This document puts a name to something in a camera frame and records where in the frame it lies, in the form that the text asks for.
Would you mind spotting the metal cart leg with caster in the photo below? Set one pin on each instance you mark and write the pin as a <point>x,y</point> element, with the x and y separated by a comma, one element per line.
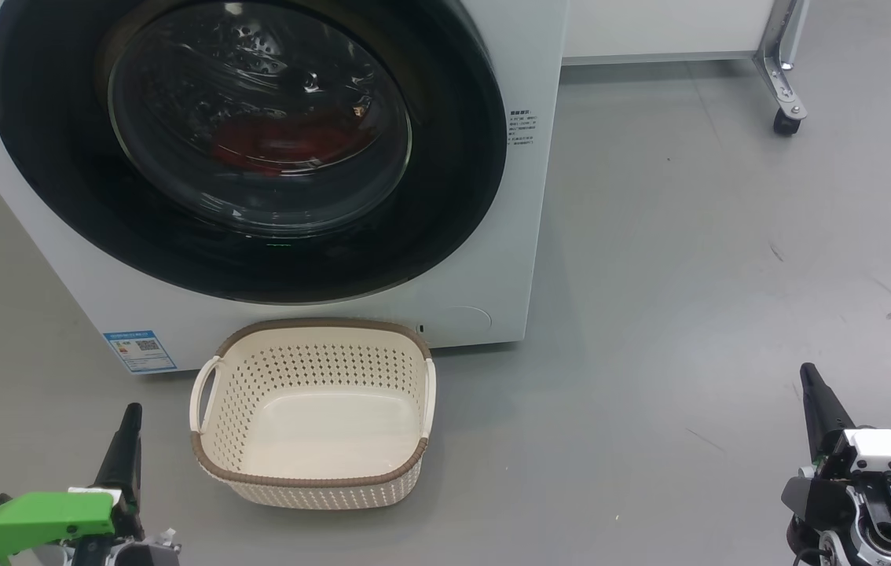
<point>782,71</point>

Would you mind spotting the round drain filter cover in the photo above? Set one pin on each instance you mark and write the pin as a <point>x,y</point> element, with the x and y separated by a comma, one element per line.
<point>465,324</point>

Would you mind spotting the printed text label sticker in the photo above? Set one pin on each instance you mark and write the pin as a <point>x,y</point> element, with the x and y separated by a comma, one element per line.
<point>522,130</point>

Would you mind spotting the white front-load washing machine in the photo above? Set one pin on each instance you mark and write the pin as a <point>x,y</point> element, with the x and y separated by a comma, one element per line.
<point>37,267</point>

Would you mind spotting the cream perforated basket brown rim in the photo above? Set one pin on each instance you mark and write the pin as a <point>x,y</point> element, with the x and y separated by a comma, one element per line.
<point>320,428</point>

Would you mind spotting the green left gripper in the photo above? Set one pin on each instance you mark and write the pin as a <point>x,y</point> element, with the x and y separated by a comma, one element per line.
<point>37,515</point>

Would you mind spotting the blue energy label sticker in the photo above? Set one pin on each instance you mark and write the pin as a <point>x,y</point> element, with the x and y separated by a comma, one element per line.
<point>141,350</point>

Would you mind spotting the red garment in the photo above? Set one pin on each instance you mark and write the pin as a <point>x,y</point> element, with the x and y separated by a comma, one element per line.
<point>280,145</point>

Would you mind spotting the washing machine glass door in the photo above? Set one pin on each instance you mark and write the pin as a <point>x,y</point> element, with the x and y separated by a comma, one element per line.
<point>445,196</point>

